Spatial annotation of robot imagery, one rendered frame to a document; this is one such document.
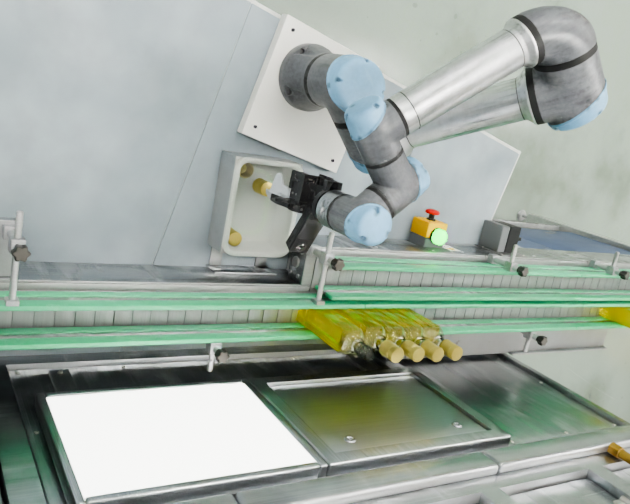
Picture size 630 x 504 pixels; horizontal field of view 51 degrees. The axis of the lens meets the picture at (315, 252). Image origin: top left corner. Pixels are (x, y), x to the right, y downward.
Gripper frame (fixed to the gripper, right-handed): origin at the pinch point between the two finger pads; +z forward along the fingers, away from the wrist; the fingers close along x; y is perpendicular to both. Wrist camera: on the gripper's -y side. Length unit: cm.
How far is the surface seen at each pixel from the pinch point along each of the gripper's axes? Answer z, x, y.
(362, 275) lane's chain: -0.2, -27.6, -17.1
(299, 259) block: 2.1, -9.9, -14.7
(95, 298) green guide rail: -3.2, 37.6, -23.9
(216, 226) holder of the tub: 9.6, 9.2, -10.3
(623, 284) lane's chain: -1, -137, -15
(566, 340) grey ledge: -1, -116, -35
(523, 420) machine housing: -34, -59, -41
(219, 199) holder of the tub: 10.3, 9.4, -4.2
